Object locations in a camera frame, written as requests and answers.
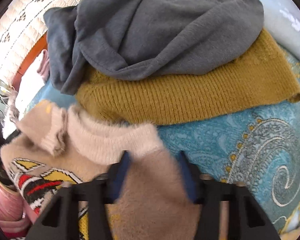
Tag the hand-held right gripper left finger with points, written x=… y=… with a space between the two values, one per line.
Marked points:
x=121 y=171

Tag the wooden headboard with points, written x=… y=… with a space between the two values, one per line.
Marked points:
x=30 y=57

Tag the mustard knit sweater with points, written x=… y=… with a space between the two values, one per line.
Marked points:
x=190 y=97

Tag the beige quilted headboard cover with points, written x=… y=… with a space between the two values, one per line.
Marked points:
x=22 y=25

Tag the beige fuzzy patterned sweater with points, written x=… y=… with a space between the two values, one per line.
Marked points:
x=150 y=205

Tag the grey sweater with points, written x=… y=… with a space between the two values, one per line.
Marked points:
x=145 y=35

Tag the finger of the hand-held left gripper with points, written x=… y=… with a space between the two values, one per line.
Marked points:
x=12 y=136

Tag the blue floral duvet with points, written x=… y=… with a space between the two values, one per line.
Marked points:
x=285 y=12

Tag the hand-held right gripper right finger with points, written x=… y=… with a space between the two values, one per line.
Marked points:
x=188 y=177

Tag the pink folded garment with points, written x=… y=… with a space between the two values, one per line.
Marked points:
x=42 y=65

